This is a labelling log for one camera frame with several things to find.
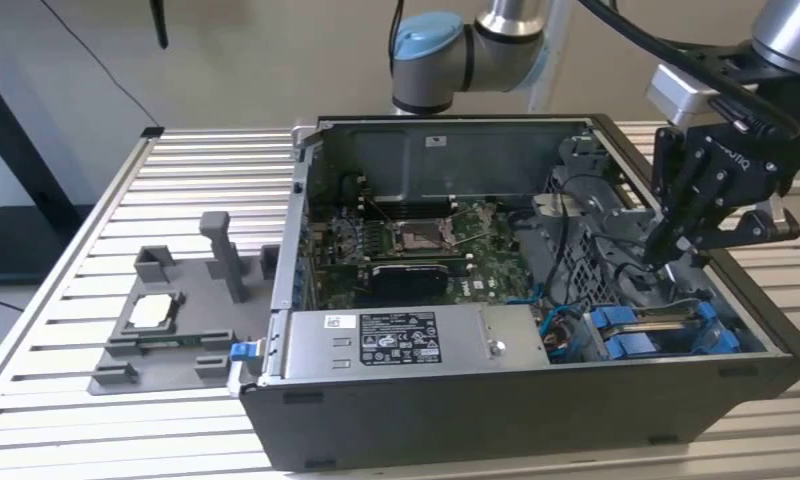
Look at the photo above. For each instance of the black table corner cap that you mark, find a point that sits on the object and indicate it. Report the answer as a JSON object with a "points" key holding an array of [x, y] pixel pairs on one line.
{"points": [[154, 132]]}

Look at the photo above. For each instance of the black open PC case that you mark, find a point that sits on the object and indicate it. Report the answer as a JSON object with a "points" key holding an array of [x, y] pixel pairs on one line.
{"points": [[474, 420]]}

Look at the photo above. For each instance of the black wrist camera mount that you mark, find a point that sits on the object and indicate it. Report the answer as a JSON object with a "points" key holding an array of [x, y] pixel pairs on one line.
{"points": [[768, 72]]}

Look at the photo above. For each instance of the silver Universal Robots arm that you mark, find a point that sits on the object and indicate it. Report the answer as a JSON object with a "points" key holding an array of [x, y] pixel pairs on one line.
{"points": [[427, 75]]}

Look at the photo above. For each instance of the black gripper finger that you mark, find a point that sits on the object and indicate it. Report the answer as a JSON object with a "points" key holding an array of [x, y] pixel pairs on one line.
{"points": [[670, 170], [761, 232]]}

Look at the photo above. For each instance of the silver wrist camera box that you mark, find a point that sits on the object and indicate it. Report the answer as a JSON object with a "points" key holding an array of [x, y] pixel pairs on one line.
{"points": [[681, 92]]}

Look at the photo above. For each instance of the silver CPU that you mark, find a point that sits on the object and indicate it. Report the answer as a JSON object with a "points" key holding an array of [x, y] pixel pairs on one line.
{"points": [[151, 311]]}

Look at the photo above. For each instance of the grey metal disk bay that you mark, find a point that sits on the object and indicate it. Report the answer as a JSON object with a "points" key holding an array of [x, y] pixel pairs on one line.
{"points": [[588, 270]]}

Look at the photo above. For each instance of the blue case latch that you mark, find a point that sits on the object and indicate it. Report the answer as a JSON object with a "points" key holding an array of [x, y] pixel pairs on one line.
{"points": [[242, 351]]}

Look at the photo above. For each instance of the grey parts rack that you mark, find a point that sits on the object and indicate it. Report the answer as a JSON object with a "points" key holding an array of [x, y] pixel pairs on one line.
{"points": [[194, 310]]}

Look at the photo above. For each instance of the CPU socket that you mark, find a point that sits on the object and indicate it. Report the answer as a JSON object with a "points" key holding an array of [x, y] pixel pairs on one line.
{"points": [[421, 237]]}

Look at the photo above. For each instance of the silver power supply unit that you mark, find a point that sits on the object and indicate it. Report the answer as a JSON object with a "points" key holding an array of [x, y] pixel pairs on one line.
{"points": [[321, 350]]}

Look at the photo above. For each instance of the black graphics card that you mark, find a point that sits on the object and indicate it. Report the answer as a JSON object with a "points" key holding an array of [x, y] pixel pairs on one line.
{"points": [[410, 282]]}

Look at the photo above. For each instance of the black RAM slots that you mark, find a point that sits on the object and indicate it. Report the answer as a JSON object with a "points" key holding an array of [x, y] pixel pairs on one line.
{"points": [[414, 206]]}

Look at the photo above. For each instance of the black desk frame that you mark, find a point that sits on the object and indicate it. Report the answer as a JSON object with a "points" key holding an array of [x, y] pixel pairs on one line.
{"points": [[14, 240]]}

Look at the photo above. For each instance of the green motherboard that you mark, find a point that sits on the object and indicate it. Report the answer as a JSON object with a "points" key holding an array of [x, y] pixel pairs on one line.
{"points": [[494, 280]]}

